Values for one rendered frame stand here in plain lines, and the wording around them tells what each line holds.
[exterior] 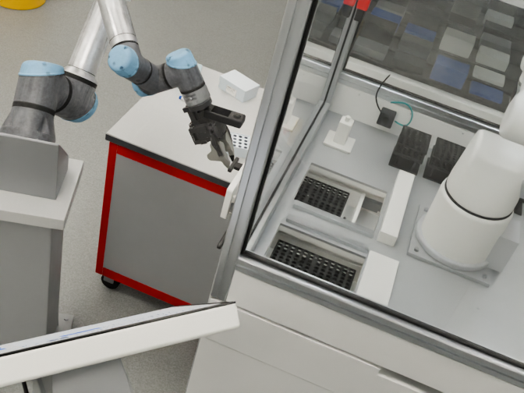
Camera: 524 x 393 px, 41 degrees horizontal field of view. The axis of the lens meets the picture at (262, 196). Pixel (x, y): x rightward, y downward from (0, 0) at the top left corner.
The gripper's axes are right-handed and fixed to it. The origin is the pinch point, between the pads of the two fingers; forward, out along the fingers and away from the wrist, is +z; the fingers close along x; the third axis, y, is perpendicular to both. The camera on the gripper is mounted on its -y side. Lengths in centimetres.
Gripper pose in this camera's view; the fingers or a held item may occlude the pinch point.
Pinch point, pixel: (231, 160)
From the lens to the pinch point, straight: 210.2
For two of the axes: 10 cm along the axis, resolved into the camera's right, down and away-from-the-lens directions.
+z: 3.5, 8.3, 4.4
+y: -8.8, 1.3, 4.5
